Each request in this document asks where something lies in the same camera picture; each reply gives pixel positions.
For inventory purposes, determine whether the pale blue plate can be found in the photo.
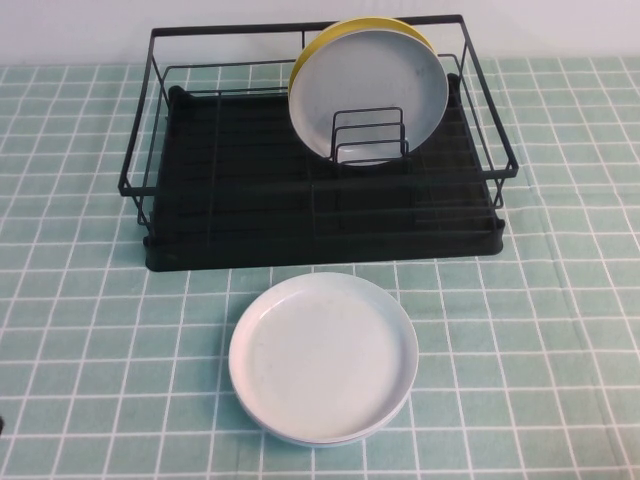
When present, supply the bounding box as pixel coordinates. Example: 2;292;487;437
228;272;420;440

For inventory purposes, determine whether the grey plate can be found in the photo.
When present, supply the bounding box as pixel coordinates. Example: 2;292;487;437
288;28;450;169

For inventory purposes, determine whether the white plate under stack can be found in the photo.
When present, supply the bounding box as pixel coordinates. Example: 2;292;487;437
239;399;409;449

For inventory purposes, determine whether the yellow plate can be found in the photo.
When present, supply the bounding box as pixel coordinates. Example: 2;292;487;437
286;17;436;101

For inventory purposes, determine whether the black plastic drip tray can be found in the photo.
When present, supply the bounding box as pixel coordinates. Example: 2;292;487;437
142;73;506;274

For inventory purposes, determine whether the green checkered tablecloth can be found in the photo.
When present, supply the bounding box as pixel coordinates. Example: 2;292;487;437
0;54;640;480

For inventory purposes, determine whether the black wire dish rack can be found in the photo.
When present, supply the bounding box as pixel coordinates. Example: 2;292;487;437
117;13;519;237

